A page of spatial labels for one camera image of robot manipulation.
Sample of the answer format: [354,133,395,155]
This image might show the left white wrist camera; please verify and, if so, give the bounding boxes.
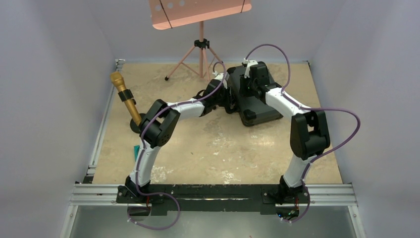
[214,72,229,89]

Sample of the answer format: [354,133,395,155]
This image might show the gold microphone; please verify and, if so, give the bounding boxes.
[110,71,141,126]

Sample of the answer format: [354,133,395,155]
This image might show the teal curved plastic piece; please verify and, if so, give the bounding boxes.
[133,145,140,162]

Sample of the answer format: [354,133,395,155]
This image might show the black round microphone base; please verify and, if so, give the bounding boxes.
[129,119,141,134]

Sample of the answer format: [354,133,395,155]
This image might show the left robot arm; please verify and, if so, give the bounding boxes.
[125,79,231,203]

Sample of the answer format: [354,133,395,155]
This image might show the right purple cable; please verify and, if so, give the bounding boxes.
[244,44,361,224]

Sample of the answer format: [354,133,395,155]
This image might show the purple cable loop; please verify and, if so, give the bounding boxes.
[127,192,181,231]

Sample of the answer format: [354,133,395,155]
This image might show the black poker case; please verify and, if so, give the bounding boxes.
[227,65,283,127]

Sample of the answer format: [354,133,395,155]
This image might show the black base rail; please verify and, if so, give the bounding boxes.
[116,184,309,218]

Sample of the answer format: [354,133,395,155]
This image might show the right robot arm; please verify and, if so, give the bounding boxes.
[240,59,330,202]

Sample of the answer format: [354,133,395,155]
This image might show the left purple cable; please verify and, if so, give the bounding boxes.
[135,61,227,198]

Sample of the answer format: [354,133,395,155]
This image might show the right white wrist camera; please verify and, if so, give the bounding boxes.
[242,58,259,78]

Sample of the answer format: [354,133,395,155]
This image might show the pink music stand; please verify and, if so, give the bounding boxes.
[149,0,252,80]

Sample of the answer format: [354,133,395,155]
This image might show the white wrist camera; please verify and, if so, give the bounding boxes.
[214,72,229,89]
[242,58,259,78]

